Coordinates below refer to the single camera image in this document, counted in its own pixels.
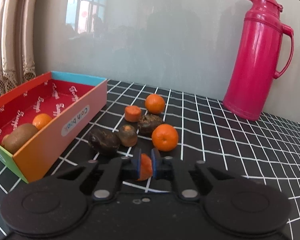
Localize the brown kiwi fruit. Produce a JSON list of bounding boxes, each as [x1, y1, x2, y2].
[[1, 123, 39, 154]]

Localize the pink thermos jug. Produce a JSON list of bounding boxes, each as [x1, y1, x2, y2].
[[223, 0, 294, 121]]

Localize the orange carrot chunk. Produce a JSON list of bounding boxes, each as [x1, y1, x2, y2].
[[125, 105, 142, 123]]

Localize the beige curtain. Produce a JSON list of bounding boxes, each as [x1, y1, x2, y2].
[[0, 0, 36, 95]]

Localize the orange tangerine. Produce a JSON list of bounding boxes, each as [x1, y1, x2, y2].
[[32, 113, 52, 130], [145, 94, 165, 114], [152, 124, 179, 152]]

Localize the dark wrinkled fruit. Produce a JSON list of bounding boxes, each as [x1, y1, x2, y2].
[[88, 128, 121, 153]]

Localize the colourful cardboard box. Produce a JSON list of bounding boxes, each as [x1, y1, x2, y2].
[[0, 71, 107, 183]]

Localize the dark brown fruit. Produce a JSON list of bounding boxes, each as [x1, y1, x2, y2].
[[138, 114, 164, 134]]

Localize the black white grid tablecloth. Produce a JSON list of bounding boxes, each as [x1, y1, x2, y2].
[[0, 79, 300, 240]]

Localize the small orange carrot piece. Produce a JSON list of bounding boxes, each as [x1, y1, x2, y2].
[[138, 153, 153, 181]]

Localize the brown orange-tipped fruit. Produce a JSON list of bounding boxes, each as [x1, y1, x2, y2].
[[117, 125, 138, 147]]

